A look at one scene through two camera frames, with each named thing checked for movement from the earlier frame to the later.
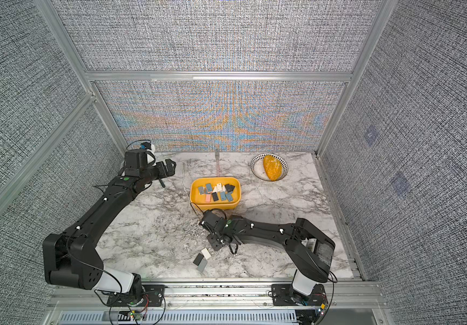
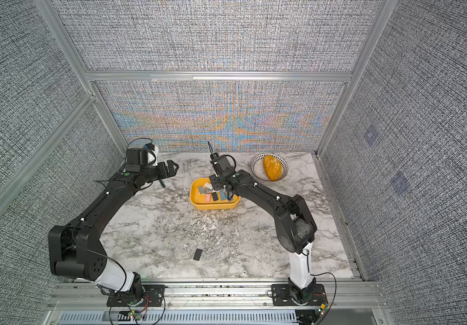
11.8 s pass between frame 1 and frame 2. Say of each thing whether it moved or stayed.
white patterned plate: stayed
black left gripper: stayed
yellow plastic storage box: stayed
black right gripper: moved
